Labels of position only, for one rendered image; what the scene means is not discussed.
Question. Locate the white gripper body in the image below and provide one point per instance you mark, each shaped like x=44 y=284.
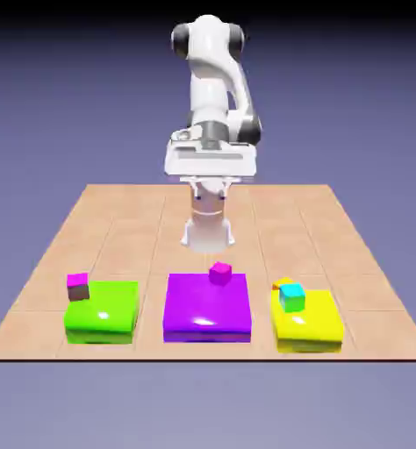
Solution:
x=209 y=163

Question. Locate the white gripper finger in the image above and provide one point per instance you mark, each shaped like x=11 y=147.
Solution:
x=224 y=190
x=195 y=190

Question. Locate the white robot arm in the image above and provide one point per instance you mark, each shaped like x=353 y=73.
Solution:
x=208 y=87

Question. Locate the small magenta cube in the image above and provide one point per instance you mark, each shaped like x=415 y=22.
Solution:
x=220 y=273
x=78 y=287

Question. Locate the small orange cube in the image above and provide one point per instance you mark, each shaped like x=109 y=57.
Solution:
x=281 y=281

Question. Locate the small cyan cube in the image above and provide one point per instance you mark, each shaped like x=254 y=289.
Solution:
x=292 y=297

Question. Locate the large purple box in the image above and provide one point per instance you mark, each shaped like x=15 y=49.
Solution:
x=207 y=308

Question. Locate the large green box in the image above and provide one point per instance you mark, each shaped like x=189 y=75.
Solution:
x=106 y=312

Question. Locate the large yellow box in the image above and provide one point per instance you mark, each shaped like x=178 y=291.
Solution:
x=313 y=324

